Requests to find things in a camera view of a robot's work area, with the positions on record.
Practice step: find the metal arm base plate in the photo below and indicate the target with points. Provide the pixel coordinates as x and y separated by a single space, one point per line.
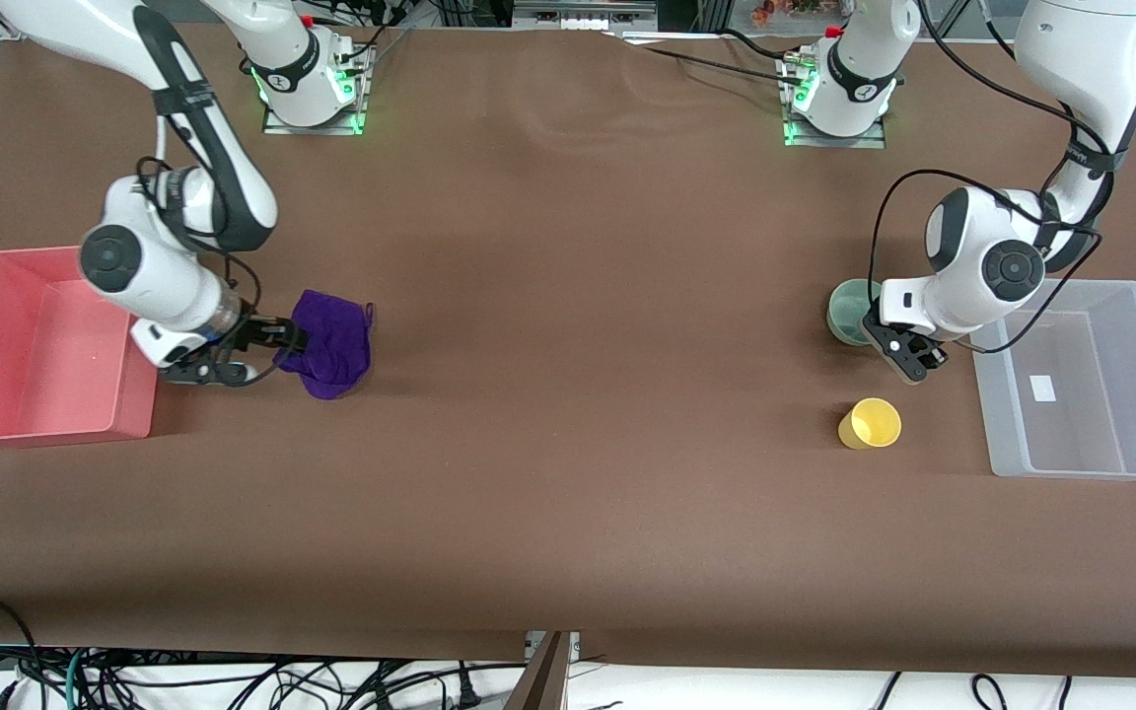
359 110
871 141

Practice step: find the green bowl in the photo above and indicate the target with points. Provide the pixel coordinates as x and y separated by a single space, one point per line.
846 311

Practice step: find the white label sticker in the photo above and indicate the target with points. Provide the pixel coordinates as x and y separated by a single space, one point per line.
1043 389

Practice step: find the pink plastic bin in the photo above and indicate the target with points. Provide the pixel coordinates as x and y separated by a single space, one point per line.
35 365

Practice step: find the grey device box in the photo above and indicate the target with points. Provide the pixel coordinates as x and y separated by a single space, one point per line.
583 12

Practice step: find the yellow cup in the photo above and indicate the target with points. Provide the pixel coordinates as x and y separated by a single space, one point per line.
872 424

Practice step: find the clear plastic bin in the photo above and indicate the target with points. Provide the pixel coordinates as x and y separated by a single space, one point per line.
1091 414

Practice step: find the purple cloth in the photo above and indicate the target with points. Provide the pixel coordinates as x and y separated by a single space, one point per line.
336 340

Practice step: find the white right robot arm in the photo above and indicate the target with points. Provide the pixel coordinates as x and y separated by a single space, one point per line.
134 266

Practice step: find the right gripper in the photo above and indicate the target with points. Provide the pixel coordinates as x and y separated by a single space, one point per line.
259 330

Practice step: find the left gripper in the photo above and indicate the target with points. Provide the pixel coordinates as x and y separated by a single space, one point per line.
917 344

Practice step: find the wooden board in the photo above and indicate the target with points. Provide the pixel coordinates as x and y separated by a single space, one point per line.
543 680

